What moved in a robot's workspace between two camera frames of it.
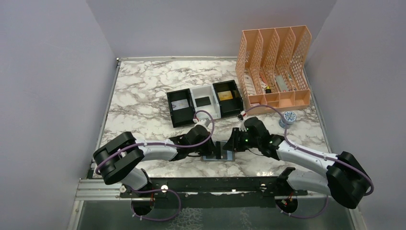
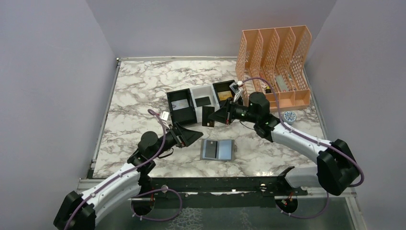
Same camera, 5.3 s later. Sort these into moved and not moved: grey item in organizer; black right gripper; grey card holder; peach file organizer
Moved: black right gripper
Not moved: grey card holder; grey item in organizer; peach file organizer
